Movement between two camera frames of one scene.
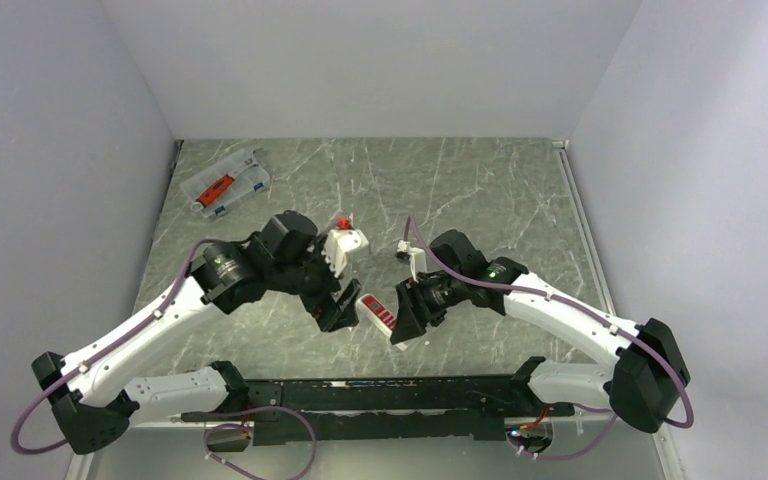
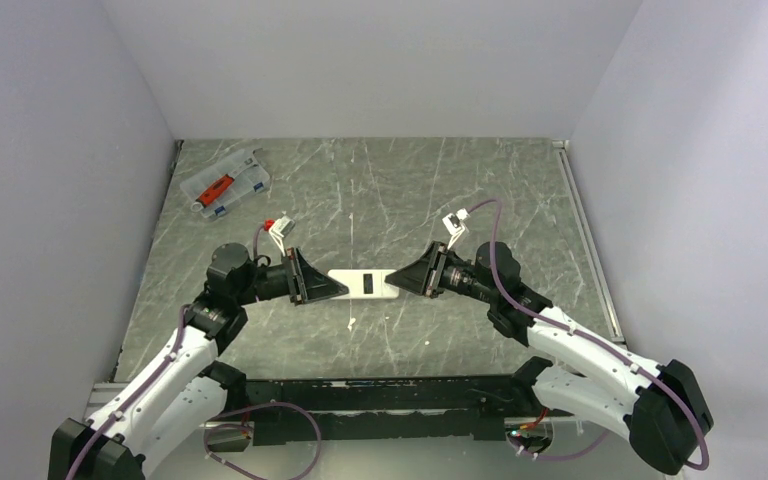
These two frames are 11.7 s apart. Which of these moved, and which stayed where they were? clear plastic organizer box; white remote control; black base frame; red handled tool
Moved: white remote control
Stayed: black base frame; red handled tool; clear plastic organizer box
